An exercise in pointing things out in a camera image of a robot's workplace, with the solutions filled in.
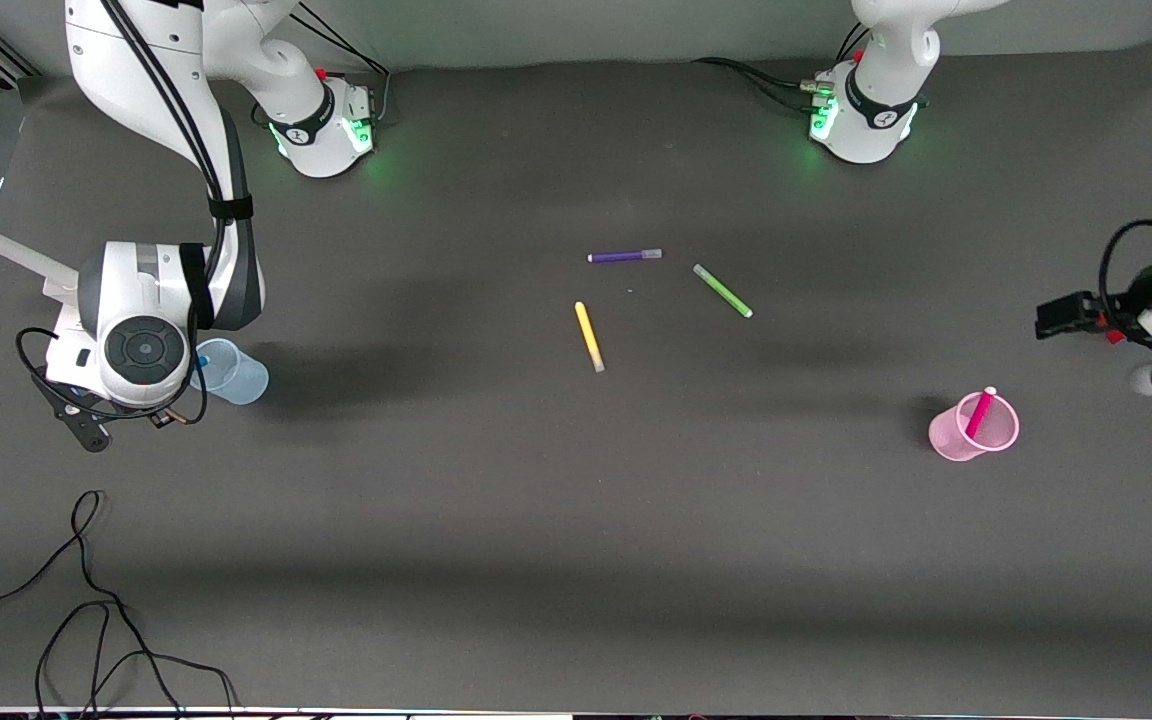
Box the black left base cable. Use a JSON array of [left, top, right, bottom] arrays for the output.
[[691, 57, 832, 113]]

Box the yellow marker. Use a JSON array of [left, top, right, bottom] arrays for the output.
[[574, 301, 606, 374]]

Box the pink plastic cup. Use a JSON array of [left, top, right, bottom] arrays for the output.
[[928, 391, 1021, 463]]

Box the black base cable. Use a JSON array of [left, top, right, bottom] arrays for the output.
[[291, 0, 393, 126], [691, 57, 832, 113]]

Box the blue translucent plastic cup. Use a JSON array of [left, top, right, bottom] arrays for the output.
[[189, 338, 270, 406]]

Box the white rod stand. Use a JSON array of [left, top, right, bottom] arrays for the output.
[[0, 205, 82, 301]]

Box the black right base cable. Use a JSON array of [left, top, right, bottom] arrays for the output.
[[291, 0, 393, 126]]

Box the green marker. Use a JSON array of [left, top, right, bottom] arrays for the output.
[[692, 263, 754, 319]]

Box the black cable along right arm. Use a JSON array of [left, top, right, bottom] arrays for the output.
[[101, 0, 237, 331]]

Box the loose black table cable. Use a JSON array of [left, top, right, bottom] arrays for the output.
[[0, 489, 239, 720]]

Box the pink marker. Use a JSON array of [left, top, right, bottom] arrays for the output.
[[964, 386, 998, 441]]

